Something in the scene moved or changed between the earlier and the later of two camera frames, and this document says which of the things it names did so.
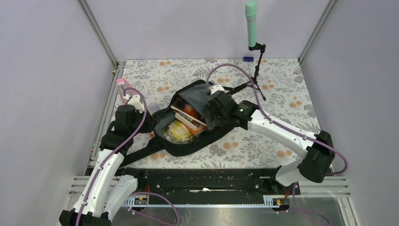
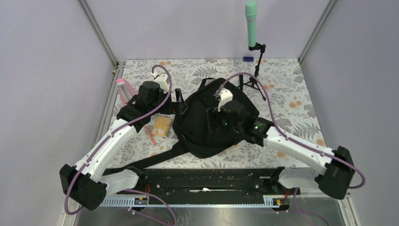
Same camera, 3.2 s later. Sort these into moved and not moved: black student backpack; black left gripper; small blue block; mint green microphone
Moved: black student backpack; black left gripper
Not moved: mint green microphone; small blue block
